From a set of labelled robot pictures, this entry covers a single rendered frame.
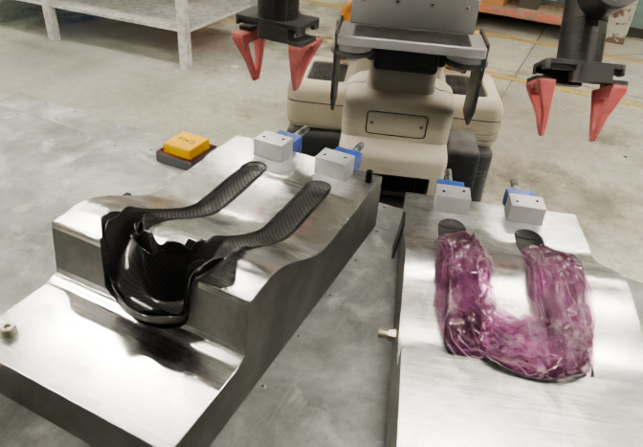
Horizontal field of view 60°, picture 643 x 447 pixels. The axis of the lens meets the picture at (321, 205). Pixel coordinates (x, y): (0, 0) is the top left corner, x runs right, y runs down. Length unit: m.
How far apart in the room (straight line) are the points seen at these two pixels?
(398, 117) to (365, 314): 0.51
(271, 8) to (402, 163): 0.48
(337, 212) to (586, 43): 0.39
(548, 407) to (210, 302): 0.33
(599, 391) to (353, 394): 0.25
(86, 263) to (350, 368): 0.32
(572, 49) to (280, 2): 0.39
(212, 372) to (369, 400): 0.18
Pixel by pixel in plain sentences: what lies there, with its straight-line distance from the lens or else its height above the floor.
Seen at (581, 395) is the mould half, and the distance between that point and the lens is 0.57.
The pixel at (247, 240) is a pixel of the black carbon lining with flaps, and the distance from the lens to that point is 0.68.
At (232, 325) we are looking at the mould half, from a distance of 0.58.
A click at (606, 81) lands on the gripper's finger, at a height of 1.07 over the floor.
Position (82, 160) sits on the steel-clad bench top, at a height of 0.80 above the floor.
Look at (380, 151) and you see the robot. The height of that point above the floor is 0.80.
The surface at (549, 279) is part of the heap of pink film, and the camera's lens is 0.68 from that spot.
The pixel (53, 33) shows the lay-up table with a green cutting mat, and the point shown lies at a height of 0.06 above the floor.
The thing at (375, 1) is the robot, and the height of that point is 1.08.
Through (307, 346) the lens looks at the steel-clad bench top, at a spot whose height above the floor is 0.80.
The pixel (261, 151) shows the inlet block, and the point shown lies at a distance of 0.88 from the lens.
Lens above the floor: 1.30
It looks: 33 degrees down
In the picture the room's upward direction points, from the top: 4 degrees clockwise
